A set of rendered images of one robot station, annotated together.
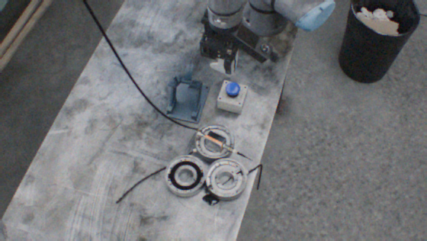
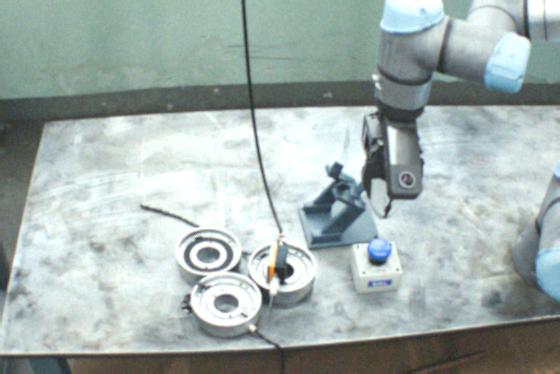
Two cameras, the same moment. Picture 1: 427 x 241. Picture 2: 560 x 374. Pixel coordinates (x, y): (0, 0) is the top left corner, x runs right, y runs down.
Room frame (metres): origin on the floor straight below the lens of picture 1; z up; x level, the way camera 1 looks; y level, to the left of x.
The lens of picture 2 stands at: (0.15, -0.64, 1.66)
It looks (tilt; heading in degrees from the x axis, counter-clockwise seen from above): 42 degrees down; 62
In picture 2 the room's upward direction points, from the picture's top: 2 degrees clockwise
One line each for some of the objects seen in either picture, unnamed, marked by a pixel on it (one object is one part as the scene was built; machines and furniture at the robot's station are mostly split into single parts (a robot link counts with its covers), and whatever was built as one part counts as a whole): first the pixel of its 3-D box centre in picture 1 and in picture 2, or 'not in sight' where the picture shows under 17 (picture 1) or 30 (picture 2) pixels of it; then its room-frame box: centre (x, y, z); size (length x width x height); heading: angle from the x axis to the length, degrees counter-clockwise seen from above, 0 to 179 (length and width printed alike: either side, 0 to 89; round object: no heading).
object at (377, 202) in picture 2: (221, 67); (374, 187); (0.65, -0.03, 0.97); 0.06 x 0.03 x 0.09; 68
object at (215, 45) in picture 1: (222, 35); (394, 129); (0.67, -0.03, 1.08); 0.09 x 0.08 x 0.12; 68
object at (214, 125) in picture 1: (214, 143); (281, 274); (0.52, -0.01, 0.82); 0.10 x 0.10 x 0.04
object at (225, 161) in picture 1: (226, 180); (226, 306); (0.41, -0.03, 0.82); 0.10 x 0.10 x 0.04
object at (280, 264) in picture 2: (224, 144); (278, 276); (0.49, -0.03, 0.85); 0.17 x 0.02 x 0.04; 57
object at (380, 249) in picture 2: (232, 91); (378, 256); (0.66, -0.06, 0.85); 0.04 x 0.04 x 0.05
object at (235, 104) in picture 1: (233, 95); (379, 266); (0.66, -0.06, 0.82); 0.08 x 0.07 x 0.05; 159
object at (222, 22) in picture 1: (224, 12); (400, 84); (0.66, -0.04, 1.16); 0.08 x 0.08 x 0.05
